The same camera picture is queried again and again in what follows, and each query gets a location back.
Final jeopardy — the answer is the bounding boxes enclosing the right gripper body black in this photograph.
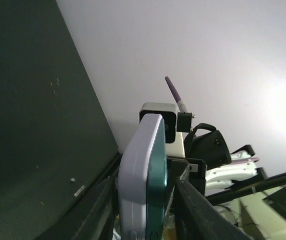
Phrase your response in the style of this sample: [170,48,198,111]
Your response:
[176,112,231,194]

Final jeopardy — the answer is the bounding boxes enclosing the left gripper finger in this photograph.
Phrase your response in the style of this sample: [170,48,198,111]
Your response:
[174,179,251,240]

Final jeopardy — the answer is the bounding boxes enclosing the teal phone black screen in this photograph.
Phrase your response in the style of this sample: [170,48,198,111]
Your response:
[146,115,167,240]

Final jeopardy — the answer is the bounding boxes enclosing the lavender phone case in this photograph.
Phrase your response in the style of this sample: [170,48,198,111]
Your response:
[118,113,162,240]

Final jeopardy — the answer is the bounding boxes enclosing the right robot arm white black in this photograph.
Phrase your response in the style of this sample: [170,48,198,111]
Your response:
[166,112,266,197]

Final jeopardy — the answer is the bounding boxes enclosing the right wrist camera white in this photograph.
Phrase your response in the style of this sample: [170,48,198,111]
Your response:
[139,102,185,158]

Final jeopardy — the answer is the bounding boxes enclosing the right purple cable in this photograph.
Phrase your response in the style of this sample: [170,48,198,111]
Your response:
[165,76,190,115]

